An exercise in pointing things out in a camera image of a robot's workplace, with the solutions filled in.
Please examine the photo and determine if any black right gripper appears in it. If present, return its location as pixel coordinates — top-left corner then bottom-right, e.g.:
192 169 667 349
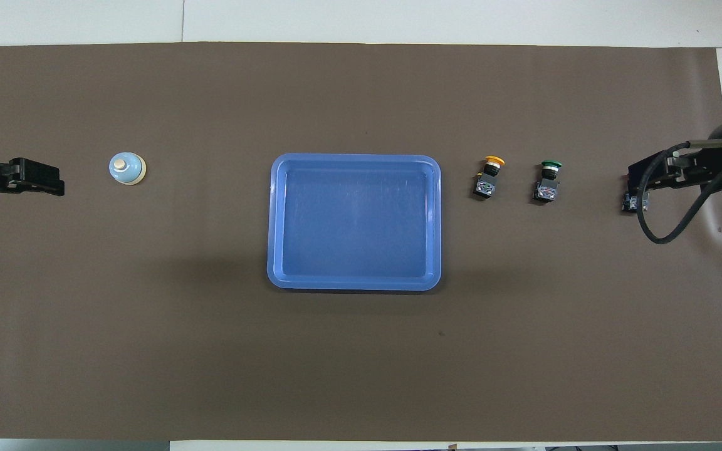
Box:
628 149 722 192

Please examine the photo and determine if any green push button switch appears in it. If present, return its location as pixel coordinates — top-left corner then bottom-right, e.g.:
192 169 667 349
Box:
532 160 563 204

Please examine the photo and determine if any light blue desk bell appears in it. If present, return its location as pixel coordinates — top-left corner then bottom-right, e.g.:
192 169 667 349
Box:
108 152 147 187

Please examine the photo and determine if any yellow push button switch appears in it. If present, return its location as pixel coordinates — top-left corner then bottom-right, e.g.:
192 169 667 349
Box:
473 155 505 201

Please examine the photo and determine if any blue plastic tray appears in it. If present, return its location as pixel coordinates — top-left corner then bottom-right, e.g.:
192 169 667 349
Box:
266 153 442 291

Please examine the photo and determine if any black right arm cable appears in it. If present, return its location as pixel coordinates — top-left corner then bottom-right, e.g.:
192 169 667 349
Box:
638 139 722 244

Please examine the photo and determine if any brown table mat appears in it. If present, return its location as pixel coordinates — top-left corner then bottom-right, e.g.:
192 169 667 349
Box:
0 42 722 442

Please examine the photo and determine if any red push button switch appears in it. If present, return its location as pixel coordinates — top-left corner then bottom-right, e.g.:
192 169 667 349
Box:
622 174 651 214

